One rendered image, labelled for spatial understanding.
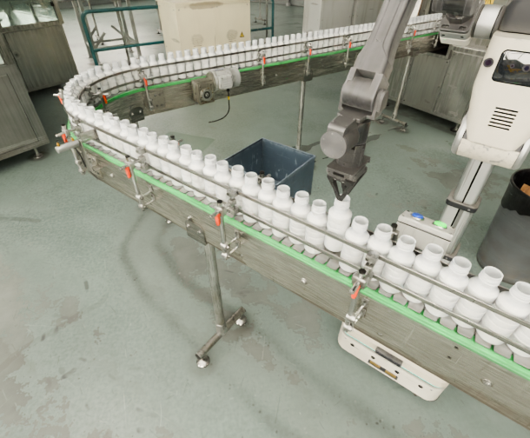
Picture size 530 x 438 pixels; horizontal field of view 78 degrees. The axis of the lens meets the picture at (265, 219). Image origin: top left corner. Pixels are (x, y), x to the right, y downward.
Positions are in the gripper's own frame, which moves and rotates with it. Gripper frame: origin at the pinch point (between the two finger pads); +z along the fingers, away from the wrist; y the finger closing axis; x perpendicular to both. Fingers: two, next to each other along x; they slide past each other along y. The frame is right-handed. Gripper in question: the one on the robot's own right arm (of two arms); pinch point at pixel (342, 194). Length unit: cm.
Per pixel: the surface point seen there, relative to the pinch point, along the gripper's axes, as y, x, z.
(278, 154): -57, -58, 33
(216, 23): -296, -328, 31
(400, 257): 3.0, 17.6, 8.9
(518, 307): 2.7, 41.3, 8.5
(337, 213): 2.0, 0.2, 4.6
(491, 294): 1.8, 36.5, 9.0
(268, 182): -1.4, -24.1, 6.6
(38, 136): -42, -338, 98
